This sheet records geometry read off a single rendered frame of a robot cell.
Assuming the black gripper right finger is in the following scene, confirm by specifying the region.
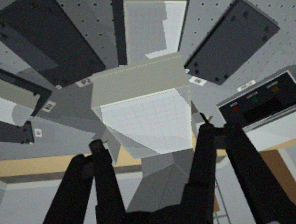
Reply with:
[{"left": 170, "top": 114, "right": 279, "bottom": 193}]
[{"left": 176, "top": 100, "right": 296, "bottom": 224}]

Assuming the small white label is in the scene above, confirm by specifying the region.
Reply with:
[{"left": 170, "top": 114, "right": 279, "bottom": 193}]
[
  {"left": 237, "top": 79, "right": 256, "bottom": 92},
  {"left": 76, "top": 76, "right": 93, "bottom": 88},
  {"left": 34, "top": 128, "right": 42, "bottom": 137},
  {"left": 189, "top": 76, "right": 207, "bottom": 86},
  {"left": 43, "top": 101, "right": 56, "bottom": 112}
]

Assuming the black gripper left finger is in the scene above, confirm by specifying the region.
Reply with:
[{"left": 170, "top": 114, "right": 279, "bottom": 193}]
[{"left": 42, "top": 127, "right": 126, "bottom": 224}]

